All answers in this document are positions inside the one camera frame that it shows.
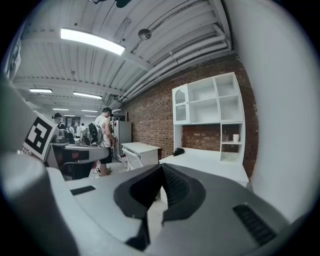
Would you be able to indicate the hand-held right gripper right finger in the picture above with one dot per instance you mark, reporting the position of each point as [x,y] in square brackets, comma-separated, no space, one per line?
[212,212]

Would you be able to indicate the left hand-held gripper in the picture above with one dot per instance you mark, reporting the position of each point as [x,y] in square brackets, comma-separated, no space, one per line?
[40,135]

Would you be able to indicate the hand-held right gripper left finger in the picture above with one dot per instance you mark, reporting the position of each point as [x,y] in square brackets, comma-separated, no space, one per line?
[100,200]

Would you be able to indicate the white cabinet door with glass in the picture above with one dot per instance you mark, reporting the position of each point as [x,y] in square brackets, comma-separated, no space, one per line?
[180,113]

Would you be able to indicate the grey metal cabinet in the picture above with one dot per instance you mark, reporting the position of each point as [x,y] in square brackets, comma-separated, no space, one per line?
[123,137]

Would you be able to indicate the small white desk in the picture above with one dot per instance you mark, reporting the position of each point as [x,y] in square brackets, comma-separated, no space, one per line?
[142,147]

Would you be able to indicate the white wall cabinet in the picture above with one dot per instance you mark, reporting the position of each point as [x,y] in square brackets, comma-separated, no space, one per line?
[205,112]

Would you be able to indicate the white mesh chair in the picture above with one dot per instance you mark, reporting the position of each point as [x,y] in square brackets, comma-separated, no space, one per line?
[132,160]

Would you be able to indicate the long ceiling light panel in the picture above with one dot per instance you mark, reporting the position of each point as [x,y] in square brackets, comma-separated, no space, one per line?
[87,95]
[40,90]
[92,41]
[89,110]
[60,109]

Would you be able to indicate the black pouch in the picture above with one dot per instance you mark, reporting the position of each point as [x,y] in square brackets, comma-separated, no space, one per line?
[179,152]

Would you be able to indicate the clear glass jar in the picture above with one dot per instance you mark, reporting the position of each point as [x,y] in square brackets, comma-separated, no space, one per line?
[226,136]

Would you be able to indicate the white cup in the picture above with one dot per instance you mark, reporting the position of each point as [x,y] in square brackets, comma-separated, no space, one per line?
[236,138]

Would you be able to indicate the person's white shirt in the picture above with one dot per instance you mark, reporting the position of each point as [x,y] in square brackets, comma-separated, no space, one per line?
[13,112]

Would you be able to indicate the round metal ceiling fixture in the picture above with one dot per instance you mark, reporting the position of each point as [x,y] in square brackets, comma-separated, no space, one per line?
[145,33]

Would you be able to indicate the row of white ceiling pipes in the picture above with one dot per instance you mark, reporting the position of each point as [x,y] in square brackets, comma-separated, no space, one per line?
[200,48]

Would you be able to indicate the black head-mounted camera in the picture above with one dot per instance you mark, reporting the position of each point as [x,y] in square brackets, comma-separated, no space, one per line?
[122,3]

